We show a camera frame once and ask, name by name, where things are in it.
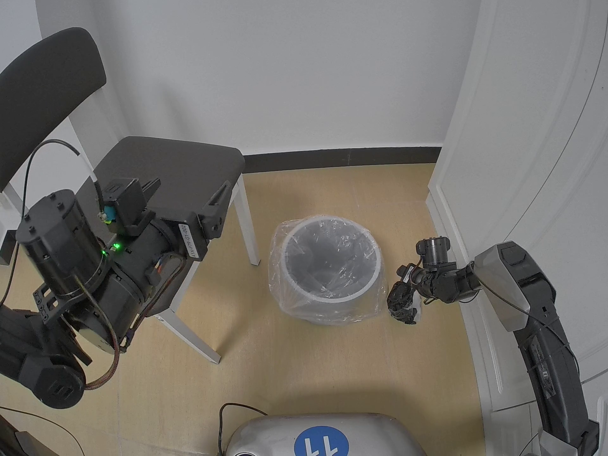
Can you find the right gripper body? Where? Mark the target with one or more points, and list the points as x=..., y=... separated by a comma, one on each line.
x=409, y=274

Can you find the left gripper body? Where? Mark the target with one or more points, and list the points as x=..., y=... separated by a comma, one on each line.
x=161, y=250

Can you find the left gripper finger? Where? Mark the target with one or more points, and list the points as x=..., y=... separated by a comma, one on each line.
x=151, y=195
x=213, y=216

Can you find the black plastic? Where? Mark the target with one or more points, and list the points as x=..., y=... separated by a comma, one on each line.
x=401, y=302

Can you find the clear plastic bag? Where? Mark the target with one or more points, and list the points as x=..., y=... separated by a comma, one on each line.
x=275, y=273

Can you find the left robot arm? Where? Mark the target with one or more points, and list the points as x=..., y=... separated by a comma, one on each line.
x=57, y=235

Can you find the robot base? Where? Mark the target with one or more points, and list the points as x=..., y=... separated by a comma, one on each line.
x=266, y=437

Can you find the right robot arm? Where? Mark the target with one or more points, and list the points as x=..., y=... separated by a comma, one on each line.
x=503, y=278

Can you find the white trash bin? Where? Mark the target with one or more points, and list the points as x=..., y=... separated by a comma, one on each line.
x=327, y=250

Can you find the grey padded white chair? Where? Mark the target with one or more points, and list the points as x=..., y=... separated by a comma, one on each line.
x=199, y=164

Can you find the white wardrobe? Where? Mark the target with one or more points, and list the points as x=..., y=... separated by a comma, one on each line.
x=522, y=112

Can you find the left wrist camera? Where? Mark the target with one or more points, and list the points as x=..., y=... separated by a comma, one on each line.
x=126, y=197

